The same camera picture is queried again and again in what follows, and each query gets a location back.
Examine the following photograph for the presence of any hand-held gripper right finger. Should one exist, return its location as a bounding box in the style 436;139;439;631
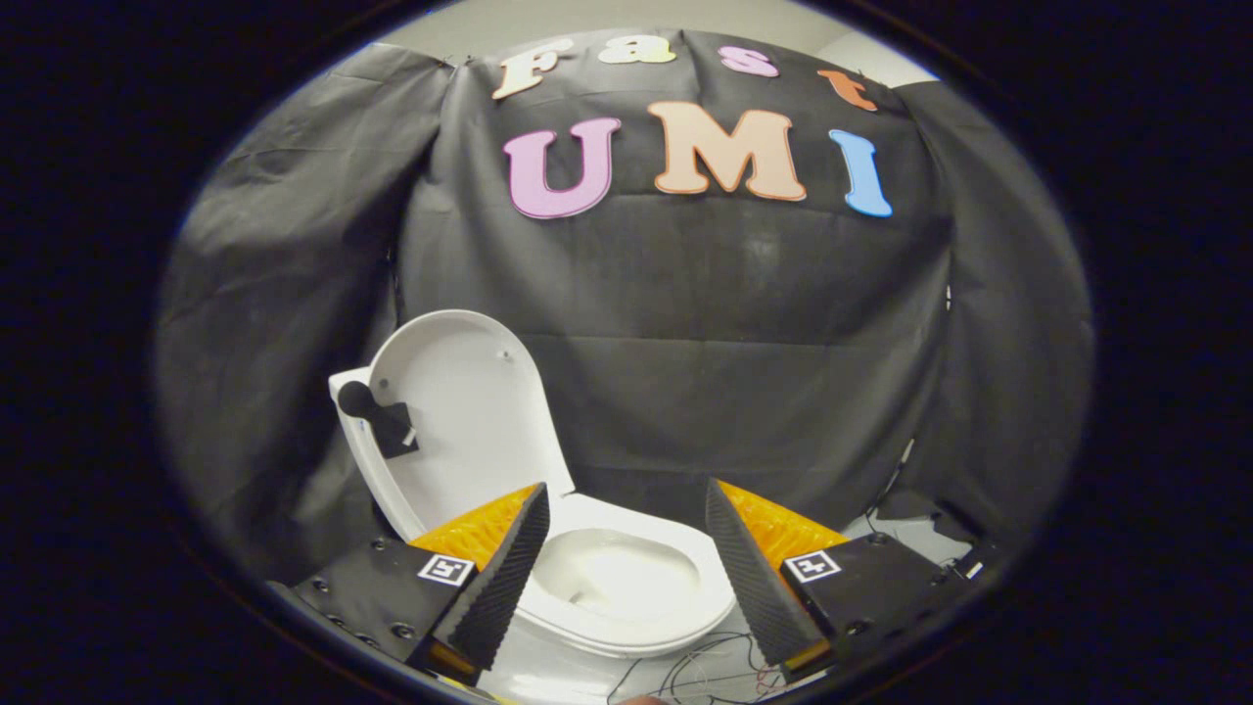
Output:
705;478;1009;684

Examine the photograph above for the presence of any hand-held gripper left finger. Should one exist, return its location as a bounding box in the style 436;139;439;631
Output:
264;482;552;686

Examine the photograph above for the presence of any white toilet lid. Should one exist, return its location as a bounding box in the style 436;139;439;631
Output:
338;309;577;541

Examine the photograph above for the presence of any white toilet bowl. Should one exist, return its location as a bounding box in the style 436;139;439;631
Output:
478;493;737;705

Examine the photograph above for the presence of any white toilet tank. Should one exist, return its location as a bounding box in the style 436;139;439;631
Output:
328;368;371;432

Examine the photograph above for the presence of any black backdrop cloth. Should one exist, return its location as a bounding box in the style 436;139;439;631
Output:
152;27;1095;588

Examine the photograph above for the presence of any tangle of thin cables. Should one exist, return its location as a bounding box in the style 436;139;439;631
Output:
607;632;813;705

